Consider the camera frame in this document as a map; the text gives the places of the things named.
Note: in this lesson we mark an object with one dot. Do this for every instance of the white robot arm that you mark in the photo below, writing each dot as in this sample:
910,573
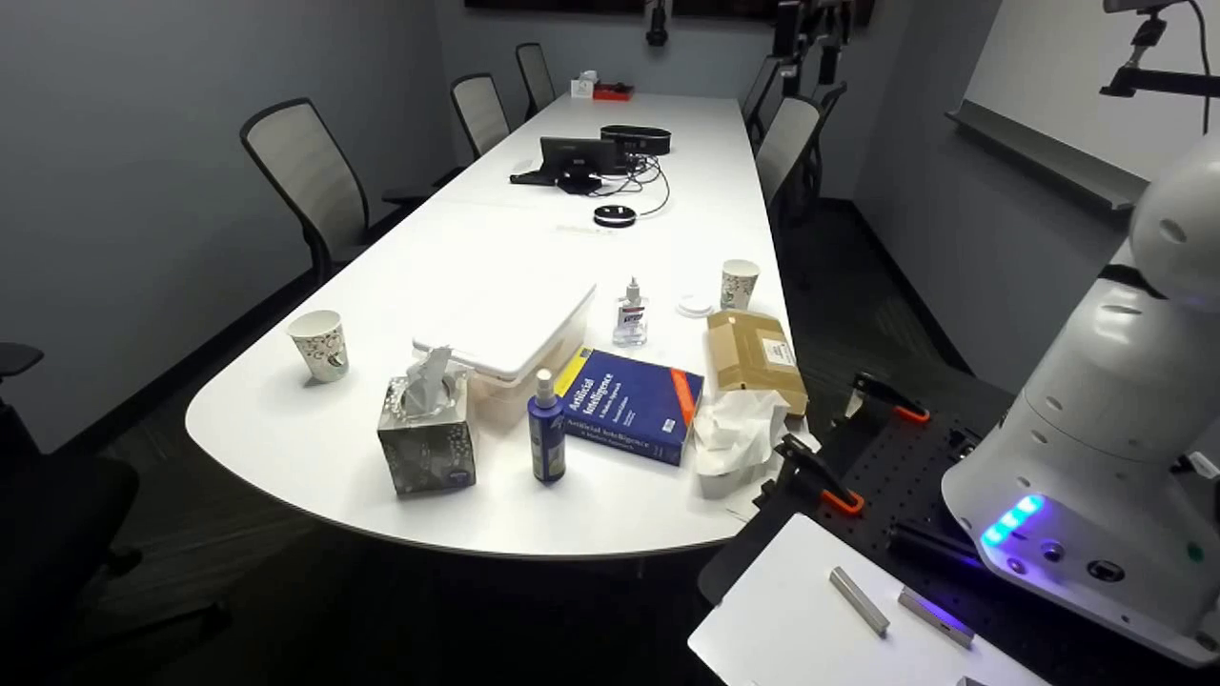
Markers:
1106,420

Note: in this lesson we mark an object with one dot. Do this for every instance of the blue book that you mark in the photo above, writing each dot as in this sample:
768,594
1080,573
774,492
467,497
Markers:
626,406

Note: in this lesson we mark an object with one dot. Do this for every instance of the white cup lid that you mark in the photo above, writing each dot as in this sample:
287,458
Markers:
692,308

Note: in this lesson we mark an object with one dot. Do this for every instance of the orange pen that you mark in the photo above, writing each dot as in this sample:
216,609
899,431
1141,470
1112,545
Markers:
687,399

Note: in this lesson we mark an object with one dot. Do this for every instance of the white flat box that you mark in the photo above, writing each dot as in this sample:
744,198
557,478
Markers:
514,331

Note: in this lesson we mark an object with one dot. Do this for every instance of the blue bottle with black cap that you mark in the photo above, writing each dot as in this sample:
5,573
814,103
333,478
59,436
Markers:
545,440

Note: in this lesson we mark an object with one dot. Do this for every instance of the round black puck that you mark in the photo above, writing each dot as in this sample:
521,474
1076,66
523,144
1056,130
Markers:
615,216

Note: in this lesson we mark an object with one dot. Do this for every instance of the printed paper cup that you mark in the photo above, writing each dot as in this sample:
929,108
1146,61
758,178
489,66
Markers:
738,287
320,348

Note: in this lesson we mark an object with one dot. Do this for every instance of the flat cardboard box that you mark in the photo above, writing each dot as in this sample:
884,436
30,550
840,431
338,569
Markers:
753,355

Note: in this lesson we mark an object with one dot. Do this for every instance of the crumpled white cloth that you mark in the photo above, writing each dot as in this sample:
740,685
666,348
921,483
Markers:
738,440

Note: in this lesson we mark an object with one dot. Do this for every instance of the black conference phone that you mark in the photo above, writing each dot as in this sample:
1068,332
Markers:
574,163

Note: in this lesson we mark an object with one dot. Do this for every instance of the black device box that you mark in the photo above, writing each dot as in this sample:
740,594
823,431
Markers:
632,138

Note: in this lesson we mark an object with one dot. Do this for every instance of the grey marbled tissue box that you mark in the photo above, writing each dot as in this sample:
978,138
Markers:
427,444

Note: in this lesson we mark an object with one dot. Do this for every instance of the black orange clamp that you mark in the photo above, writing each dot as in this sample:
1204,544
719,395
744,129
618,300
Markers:
821,478
889,399

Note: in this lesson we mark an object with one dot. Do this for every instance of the red small object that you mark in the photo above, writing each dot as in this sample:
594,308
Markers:
615,93

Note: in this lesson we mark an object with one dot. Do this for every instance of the white small container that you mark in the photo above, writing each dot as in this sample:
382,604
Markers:
585,85

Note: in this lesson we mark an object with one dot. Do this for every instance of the mesh office chair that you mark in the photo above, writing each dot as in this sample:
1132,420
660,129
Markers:
785,144
768,85
533,73
480,111
305,172

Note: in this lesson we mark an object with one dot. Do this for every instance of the white board sheet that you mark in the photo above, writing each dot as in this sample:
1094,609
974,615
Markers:
801,624

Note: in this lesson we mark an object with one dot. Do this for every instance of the grey marker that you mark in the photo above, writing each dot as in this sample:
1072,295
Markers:
936,615
859,604

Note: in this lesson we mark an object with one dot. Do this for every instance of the wall whiteboard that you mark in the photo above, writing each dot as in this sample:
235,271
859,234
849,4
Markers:
1068,77

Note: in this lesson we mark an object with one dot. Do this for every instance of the black camera stand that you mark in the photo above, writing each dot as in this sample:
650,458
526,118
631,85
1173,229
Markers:
1156,77

